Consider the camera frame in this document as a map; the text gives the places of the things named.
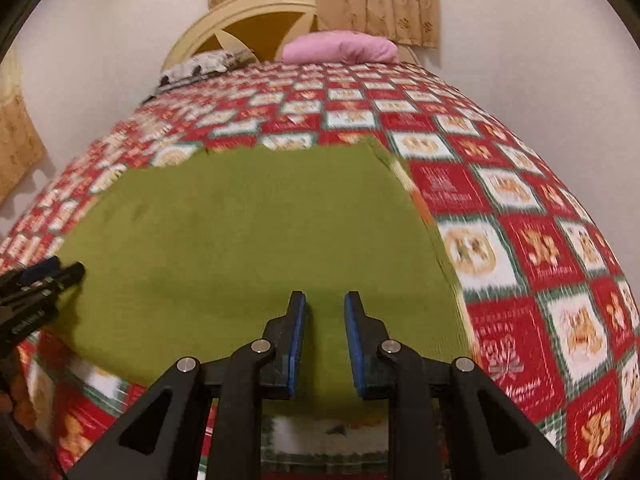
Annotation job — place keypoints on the pink pillow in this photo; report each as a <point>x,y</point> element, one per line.
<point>340,47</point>

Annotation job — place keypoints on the cream wooden headboard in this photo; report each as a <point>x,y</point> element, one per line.
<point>250,15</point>

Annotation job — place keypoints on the beige floral side curtain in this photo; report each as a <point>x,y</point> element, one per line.
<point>17,135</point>

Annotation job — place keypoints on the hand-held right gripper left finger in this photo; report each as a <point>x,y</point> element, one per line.
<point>298,345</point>

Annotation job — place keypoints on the red checkered printed blanket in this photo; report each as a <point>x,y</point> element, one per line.
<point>540,260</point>

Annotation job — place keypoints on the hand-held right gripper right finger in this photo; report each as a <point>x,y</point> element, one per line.
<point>354,345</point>

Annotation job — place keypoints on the striped green orange knit sweater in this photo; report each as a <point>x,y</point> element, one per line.
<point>240,240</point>

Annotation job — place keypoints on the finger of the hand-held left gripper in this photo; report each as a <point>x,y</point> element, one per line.
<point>65,276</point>
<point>40,270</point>

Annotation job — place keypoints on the white patterned pillow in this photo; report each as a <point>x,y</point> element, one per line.
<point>205,66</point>

